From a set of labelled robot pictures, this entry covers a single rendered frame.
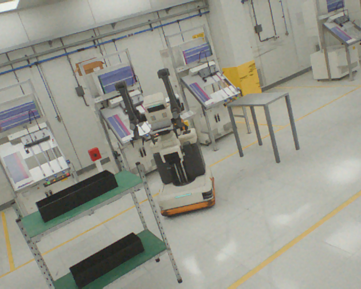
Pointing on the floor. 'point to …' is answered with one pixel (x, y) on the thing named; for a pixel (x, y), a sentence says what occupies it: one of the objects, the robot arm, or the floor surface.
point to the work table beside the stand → (267, 98)
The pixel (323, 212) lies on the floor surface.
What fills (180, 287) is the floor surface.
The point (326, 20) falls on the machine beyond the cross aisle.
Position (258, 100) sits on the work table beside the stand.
